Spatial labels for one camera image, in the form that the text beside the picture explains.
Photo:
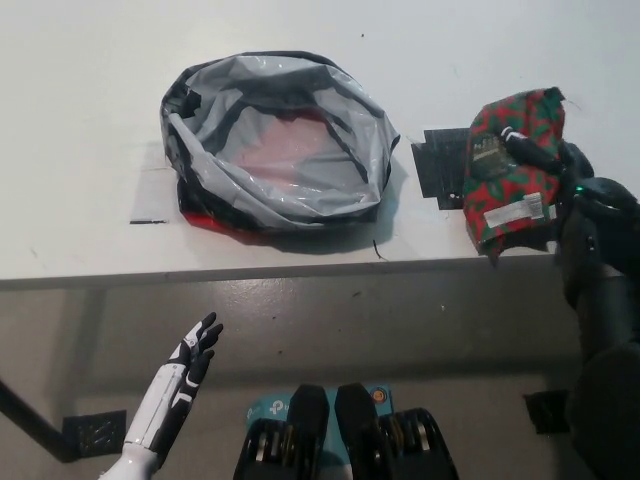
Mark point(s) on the white and black left hand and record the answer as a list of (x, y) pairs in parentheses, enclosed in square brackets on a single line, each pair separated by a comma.
[(160, 405)]

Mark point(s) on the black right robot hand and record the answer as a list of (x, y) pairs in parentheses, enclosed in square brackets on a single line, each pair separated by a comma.
[(585, 225)]

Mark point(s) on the red green coffee bean bag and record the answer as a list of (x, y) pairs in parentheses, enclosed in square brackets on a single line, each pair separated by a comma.
[(510, 200)]

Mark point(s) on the black plastic bag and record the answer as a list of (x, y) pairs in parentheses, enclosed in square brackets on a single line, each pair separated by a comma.
[(240, 195)]

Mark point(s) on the black table leg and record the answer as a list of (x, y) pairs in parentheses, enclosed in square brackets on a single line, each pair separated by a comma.
[(30, 415)]

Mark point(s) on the black tape patch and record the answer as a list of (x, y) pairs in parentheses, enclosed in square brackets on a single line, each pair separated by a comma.
[(440, 165)]

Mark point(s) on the grey tape patch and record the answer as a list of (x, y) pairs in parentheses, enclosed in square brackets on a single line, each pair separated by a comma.
[(152, 200)]

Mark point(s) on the red package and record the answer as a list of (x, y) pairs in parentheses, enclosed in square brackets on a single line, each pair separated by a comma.
[(295, 150)]

